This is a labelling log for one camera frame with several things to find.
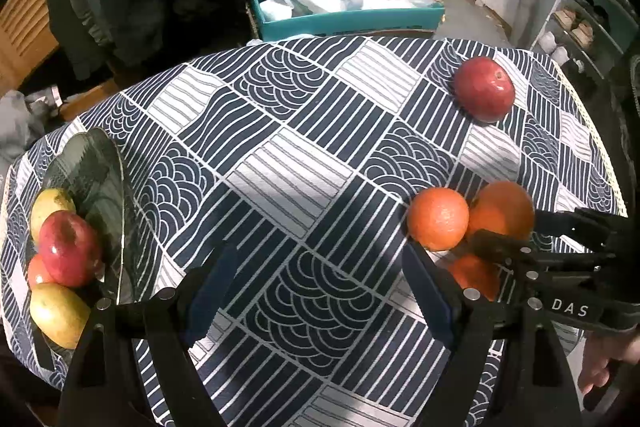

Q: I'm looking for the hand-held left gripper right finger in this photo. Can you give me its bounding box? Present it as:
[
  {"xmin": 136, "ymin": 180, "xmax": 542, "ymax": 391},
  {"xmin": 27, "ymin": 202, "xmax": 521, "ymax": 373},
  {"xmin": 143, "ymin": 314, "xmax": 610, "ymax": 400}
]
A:
[{"xmin": 401, "ymin": 239, "xmax": 583, "ymax": 427}]

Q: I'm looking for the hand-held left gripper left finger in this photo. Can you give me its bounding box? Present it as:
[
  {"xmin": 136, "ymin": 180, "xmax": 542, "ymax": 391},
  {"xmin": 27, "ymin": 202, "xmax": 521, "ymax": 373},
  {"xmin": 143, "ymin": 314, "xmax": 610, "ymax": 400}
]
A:
[{"xmin": 57, "ymin": 241, "xmax": 241, "ymax": 427}]

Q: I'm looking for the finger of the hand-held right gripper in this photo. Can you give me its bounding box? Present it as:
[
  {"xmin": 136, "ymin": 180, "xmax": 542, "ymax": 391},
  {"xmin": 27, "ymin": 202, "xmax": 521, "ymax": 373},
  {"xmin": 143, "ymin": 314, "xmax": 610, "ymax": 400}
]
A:
[
  {"xmin": 534, "ymin": 207, "xmax": 626, "ymax": 258},
  {"xmin": 469, "ymin": 228, "xmax": 553, "ymax": 295}
]

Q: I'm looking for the orange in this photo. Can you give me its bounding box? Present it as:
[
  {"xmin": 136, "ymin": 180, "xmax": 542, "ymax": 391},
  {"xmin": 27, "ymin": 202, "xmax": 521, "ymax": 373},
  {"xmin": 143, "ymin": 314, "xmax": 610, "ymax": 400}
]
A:
[
  {"xmin": 467, "ymin": 180, "xmax": 536, "ymax": 240},
  {"xmin": 406, "ymin": 187, "xmax": 471, "ymax": 253},
  {"xmin": 446, "ymin": 253, "xmax": 501, "ymax": 303}
]

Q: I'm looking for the red apple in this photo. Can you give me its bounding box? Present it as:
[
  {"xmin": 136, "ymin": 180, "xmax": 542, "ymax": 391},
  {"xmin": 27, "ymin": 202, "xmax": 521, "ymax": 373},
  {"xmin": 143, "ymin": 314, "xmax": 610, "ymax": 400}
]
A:
[
  {"xmin": 453, "ymin": 56, "xmax": 516, "ymax": 124},
  {"xmin": 39, "ymin": 210, "xmax": 103, "ymax": 289}
]

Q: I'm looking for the dark glass bowl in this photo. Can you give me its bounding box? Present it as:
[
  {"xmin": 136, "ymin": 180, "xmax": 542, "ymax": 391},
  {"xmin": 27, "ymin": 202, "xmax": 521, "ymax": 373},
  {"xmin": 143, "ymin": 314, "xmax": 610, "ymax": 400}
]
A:
[{"xmin": 22, "ymin": 127, "xmax": 138, "ymax": 370}]

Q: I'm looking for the red-orange tomato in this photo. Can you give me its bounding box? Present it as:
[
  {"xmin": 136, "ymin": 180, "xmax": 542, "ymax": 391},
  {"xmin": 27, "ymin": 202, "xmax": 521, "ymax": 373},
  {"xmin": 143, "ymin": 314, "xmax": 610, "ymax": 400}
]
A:
[{"xmin": 26, "ymin": 253, "xmax": 57, "ymax": 289}]

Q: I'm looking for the yellow pear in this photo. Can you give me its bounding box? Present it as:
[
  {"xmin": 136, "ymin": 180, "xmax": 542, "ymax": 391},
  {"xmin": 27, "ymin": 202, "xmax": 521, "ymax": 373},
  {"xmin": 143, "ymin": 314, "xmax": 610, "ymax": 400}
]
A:
[{"xmin": 30, "ymin": 188, "xmax": 77, "ymax": 245}]

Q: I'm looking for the person's right hand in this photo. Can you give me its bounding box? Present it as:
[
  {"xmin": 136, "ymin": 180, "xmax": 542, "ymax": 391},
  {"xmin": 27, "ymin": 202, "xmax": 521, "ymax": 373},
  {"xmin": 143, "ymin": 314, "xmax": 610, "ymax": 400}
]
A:
[{"xmin": 577, "ymin": 332, "xmax": 640, "ymax": 410}]

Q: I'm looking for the blue white patterned tablecloth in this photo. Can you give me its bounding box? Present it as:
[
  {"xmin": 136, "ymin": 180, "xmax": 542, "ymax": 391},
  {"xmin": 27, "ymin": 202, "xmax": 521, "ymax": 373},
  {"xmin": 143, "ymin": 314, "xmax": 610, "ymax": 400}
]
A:
[{"xmin": 0, "ymin": 34, "xmax": 628, "ymax": 427}]

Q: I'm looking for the shoe rack with shoes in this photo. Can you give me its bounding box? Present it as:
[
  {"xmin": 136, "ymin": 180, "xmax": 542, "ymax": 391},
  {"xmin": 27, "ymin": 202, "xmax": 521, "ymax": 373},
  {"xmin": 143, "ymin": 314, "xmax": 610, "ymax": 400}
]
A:
[{"xmin": 537, "ymin": 0, "xmax": 626, "ymax": 72}]

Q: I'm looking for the white shoe rack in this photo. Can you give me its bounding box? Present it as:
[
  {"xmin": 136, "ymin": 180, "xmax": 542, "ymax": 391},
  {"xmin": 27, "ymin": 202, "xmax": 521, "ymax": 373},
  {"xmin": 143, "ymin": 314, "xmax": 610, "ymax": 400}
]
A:
[{"xmin": 530, "ymin": 0, "xmax": 640, "ymax": 108}]

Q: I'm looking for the pile of grey clothes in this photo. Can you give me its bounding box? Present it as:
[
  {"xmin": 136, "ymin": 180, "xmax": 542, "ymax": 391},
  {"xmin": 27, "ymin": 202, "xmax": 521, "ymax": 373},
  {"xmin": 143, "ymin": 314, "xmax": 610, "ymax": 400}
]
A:
[{"xmin": 0, "ymin": 89, "xmax": 66, "ymax": 168}]

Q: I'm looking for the teal box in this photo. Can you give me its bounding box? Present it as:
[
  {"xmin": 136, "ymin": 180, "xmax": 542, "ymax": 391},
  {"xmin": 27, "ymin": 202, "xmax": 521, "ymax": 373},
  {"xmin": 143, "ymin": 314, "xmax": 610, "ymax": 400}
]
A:
[{"xmin": 247, "ymin": 0, "xmax": 446, "ymax": 42}]

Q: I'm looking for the wooden louvered wardrobe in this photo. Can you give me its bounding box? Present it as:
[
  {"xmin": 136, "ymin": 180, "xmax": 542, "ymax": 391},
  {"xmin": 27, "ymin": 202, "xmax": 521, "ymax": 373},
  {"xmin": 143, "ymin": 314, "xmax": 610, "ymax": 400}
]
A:
[{"xmin": 0, "ymin": 0, "xmax": 61, "ymax": 92}]

